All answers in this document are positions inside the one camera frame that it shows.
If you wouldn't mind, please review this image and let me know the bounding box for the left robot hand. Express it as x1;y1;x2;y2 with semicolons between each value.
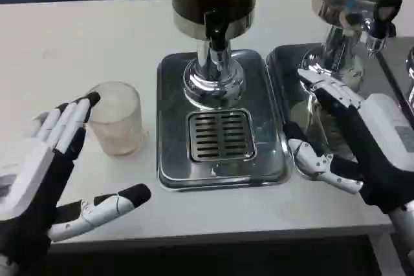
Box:
0;92;152;276

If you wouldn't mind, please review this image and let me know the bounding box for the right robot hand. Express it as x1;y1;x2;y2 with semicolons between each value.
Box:
283;68;414;215

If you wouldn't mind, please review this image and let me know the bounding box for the clear ribbed glass cup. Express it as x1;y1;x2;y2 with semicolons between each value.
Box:
84;81;145;160

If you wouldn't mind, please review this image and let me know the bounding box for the chrome dispenser base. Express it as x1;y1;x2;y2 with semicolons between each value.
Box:
406;46;414;105

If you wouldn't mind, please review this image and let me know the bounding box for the clear drink dispenser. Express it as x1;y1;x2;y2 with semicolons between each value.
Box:
299;0;405;94

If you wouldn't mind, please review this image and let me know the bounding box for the steel drip grid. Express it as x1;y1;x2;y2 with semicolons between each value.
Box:
186;109;257;163

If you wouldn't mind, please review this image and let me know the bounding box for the black dispenser tap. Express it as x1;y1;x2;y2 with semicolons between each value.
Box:
203;10;227;51

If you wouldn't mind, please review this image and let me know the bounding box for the black loop-handle tap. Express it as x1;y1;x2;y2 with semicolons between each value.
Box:
365;0;404;59

